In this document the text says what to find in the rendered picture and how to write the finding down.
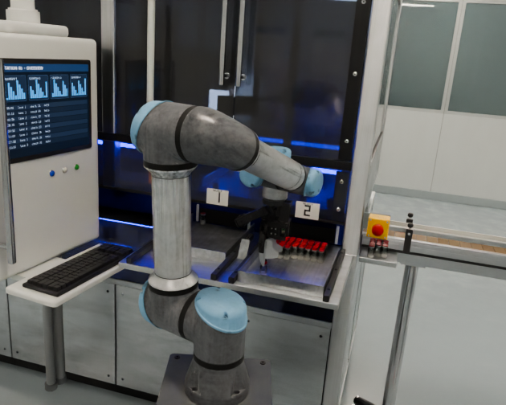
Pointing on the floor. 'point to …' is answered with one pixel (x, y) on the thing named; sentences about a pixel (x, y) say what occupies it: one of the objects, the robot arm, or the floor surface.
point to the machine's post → (358, 188)
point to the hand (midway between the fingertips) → (262, 259)
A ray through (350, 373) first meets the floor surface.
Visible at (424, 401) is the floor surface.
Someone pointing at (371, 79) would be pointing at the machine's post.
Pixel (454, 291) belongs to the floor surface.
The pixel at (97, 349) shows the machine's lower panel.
